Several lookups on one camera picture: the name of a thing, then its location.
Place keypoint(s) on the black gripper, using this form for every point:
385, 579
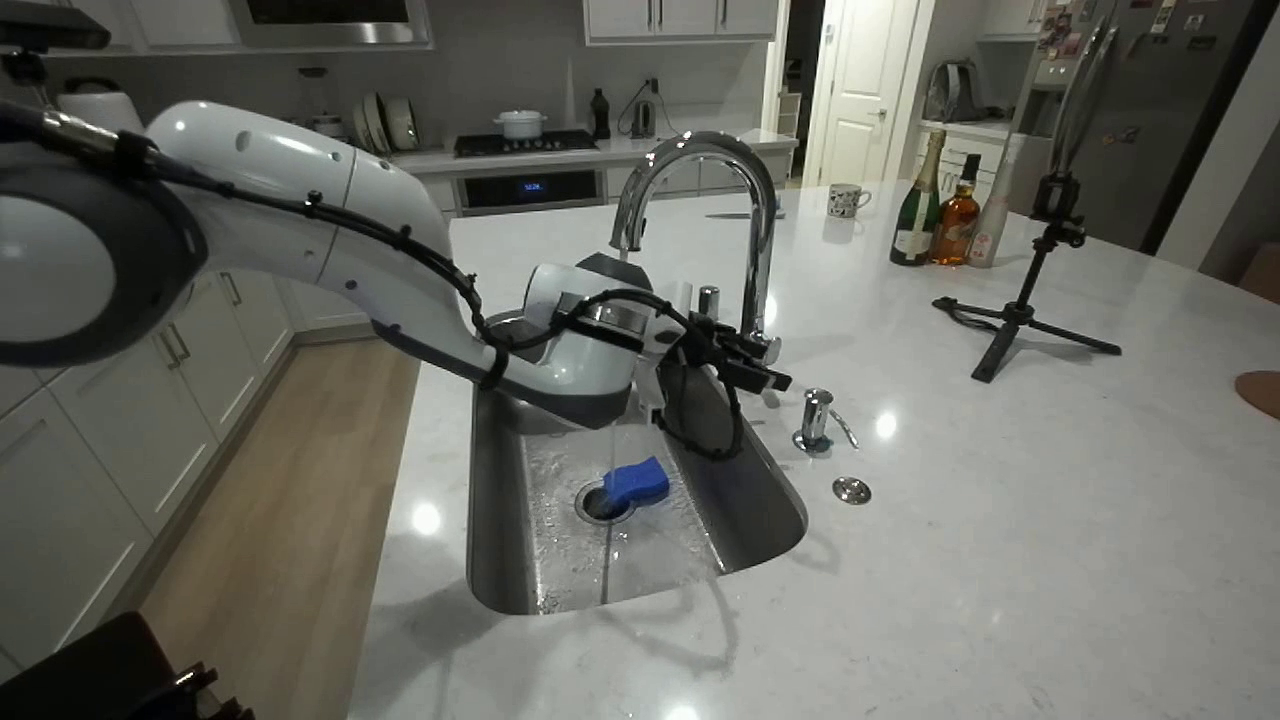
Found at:
715, 350

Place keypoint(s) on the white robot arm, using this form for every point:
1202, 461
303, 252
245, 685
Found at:
265, 187

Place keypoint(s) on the chrome soap dispenser pump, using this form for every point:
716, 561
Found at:
812, 421

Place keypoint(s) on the short chrome cylinder cap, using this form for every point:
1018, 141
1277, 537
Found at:
711, 300

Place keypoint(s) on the round chrome hole cover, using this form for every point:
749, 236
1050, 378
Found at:
852, 489

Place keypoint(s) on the blue sponge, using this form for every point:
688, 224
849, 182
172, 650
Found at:
639, 483

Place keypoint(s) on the white patterned mug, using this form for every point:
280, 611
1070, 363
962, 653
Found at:
847, 201

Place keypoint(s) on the dark green wine bottle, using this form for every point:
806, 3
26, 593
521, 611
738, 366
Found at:
915, 220

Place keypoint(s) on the stainless steel sink basin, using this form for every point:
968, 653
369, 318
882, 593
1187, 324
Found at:
664, 561

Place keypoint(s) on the chrome gooseneck faucet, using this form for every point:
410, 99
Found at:
726, 155

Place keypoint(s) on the amber liquor bottle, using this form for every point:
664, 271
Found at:
955, 220

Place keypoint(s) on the black tripod stand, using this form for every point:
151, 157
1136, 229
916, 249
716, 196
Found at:
1020, 312

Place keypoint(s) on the white door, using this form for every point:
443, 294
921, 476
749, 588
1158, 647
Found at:
865, 94

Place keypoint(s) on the black stove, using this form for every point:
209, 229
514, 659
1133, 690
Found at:
524, 182

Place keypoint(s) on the white cooking pot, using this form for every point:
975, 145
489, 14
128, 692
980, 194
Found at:
521, 126

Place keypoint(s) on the steel refrigerator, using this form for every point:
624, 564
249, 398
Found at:
1146, 123

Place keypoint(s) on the round cork coaster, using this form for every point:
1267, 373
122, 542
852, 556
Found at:
1262, 395

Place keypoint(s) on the range hood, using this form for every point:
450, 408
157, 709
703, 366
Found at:
326, 22

